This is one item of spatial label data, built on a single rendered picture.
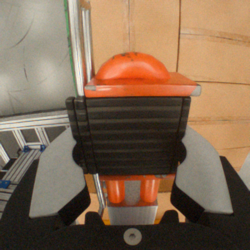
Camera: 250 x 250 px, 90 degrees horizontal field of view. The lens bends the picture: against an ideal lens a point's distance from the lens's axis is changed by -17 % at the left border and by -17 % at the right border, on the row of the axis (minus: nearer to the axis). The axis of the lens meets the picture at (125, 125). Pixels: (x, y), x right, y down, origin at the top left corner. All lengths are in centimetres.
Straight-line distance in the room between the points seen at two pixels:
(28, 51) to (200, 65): 124
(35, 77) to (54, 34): 40
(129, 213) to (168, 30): 62
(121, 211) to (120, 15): 62
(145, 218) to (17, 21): 147
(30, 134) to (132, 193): 129
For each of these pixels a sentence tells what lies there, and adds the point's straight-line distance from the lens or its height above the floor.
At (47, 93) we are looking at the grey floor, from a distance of 140.
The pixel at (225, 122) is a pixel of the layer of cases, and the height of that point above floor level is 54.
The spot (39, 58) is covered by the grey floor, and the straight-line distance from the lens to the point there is 137.
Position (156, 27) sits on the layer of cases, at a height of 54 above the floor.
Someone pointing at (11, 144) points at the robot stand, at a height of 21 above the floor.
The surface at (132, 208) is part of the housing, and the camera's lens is 19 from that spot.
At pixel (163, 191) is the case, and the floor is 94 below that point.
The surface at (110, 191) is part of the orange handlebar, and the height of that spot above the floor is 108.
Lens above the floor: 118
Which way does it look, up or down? 61 degrees down
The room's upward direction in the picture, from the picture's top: 180 degrees counter-clockwise
